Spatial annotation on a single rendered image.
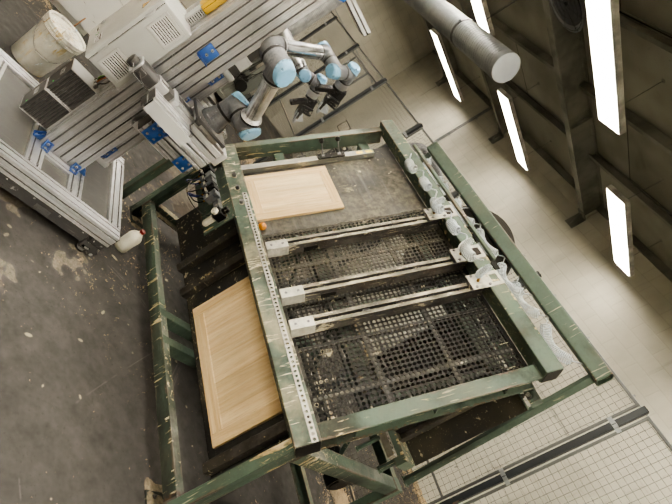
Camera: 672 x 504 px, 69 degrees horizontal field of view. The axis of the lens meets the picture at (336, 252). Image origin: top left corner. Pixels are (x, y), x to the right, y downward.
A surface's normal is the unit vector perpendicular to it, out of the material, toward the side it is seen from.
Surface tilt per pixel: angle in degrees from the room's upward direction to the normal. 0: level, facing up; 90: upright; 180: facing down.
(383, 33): 90
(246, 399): 90
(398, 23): 90
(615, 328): 90
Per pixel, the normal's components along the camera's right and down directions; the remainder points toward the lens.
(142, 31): 0.26, 0.67
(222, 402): -0.43, -0.50
